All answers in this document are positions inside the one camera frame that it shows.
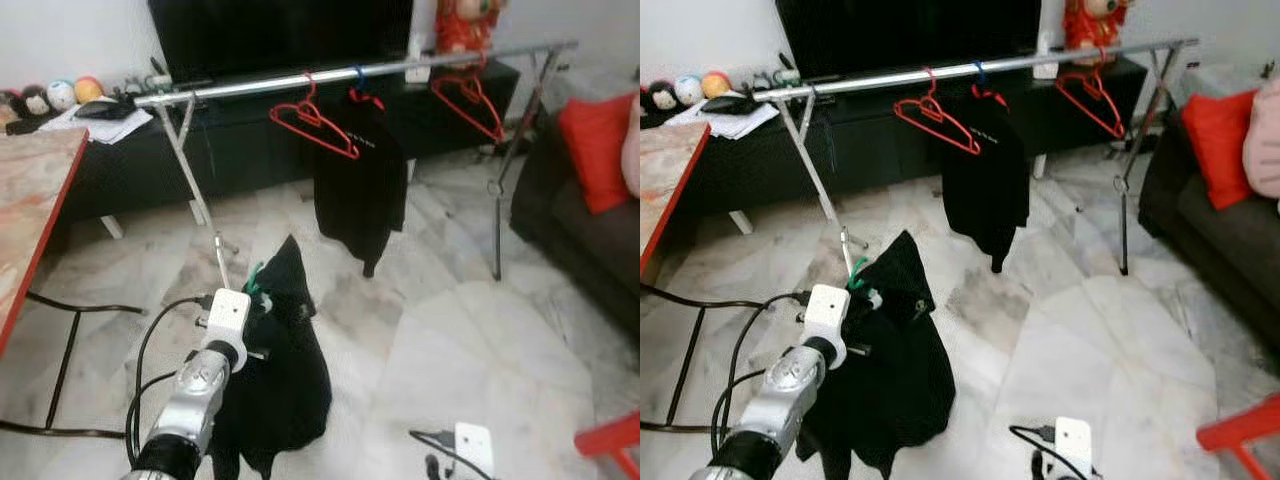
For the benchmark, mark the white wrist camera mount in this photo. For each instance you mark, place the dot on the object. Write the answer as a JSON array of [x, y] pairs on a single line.
[[473, 450], [1073, 445], [826, 313], [228, 318]]

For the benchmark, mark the white pink tissue box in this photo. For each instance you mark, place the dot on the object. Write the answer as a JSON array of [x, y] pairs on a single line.
[[1045, 65], [418, 70]]

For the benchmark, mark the white round plush toy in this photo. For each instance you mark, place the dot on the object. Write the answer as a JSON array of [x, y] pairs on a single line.
[[688, 89], [61, 94]]

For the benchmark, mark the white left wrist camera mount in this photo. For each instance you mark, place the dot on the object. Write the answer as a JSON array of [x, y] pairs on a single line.
[[228, 318], [826, 313]]

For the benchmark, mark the black low TV console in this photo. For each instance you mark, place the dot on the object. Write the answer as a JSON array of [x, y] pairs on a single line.
[[880, 140], [260, 140]]

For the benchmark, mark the red cushion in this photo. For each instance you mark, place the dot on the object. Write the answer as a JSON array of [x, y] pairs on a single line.
[[1220, 145], [597, 150]]

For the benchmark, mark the plain black garment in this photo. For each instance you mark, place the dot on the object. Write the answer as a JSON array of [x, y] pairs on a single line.
[[890, 380], [280, 380]]

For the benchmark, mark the marble top table red edge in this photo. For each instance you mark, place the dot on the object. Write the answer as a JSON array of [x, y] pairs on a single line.
[[670, 180], [30, 210]]

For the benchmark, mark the red plastic stool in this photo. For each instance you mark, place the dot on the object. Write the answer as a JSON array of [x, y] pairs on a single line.
[[1245, 430], [615, 440]]

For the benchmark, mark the white paper stack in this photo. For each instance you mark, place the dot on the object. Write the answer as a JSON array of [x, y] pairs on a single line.
[[740, 122], [110, 128]]

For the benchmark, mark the black wallet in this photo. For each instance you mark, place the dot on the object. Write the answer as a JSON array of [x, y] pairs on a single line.
[[730, 103], [105, 108]]

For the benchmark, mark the green plastic hanger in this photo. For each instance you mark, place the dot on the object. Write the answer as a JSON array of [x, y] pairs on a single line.
[[253, 278], [855, 272]]

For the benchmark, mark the red laughing Buddha statue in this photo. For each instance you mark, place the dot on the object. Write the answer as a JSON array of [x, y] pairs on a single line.
[[1095, 22], [468, 25]]

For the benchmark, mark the red plastic hanger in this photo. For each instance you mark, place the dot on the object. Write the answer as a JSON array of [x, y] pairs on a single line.
[[1090, 80], [465, 85]]

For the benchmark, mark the black flat television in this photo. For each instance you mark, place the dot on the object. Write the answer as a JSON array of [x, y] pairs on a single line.
[[280, 35], [910, 30]]

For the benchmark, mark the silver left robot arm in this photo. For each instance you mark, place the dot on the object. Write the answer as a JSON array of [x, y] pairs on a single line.
[[775, 405], [185, 410]]

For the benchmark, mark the silver metal clothes rack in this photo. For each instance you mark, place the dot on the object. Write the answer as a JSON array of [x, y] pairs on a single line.
[[250, 88], [880, 80]]

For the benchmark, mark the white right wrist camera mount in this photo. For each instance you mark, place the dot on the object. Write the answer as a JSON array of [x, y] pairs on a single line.
[[1073, 445], [473, 450]]

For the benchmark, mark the white lace covered box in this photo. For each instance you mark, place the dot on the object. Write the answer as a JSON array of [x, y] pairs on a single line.
[[1235, 80]]

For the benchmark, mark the black mouse plush toy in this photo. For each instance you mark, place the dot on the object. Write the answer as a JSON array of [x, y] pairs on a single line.
[[8, 103], [36, 100], [662, 96]]

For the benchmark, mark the pink cat face pillow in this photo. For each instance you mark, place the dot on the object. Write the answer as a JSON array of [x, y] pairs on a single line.
[[1265, 150], [632, 155]]

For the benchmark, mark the blue plastic hanger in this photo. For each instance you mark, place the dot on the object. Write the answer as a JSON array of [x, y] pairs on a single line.
[[981, 72], [359, 76]]

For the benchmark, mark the black garment with red trim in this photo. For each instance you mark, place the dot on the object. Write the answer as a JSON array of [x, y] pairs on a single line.
[[360, 190], [985, 185]]

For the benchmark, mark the salmon pink plastic hanger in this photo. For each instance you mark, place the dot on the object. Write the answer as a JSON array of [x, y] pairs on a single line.
[[310, 118], [935, 113]]

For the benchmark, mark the orange round plush toy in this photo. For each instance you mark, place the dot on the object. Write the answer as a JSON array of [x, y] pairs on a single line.
[[88, 89], [715, 84]]

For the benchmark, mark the dark grey sofa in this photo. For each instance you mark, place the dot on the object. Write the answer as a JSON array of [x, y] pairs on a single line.
[[1220, 240], [580, 240]]

